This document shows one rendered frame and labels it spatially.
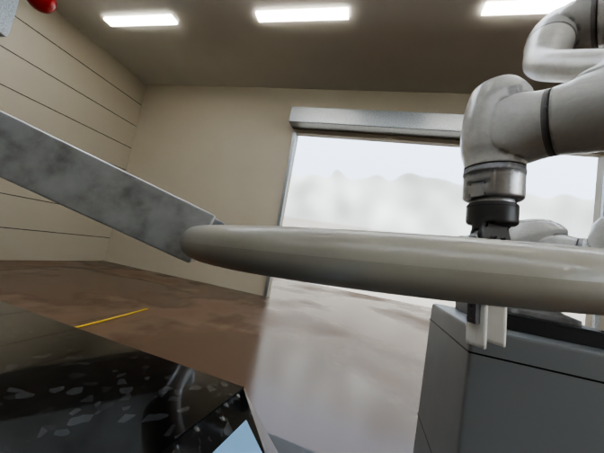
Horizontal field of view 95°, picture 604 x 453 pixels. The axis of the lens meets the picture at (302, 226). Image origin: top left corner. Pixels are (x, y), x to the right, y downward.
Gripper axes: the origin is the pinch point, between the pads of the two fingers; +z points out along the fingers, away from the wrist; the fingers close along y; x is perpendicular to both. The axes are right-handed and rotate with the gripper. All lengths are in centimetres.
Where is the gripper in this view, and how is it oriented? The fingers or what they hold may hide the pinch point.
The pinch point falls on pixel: (486, 324)
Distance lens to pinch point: 57.0
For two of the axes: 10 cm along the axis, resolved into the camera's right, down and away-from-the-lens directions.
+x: 4.4, -0.3, -9.0
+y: -8.9, -1.3, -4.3
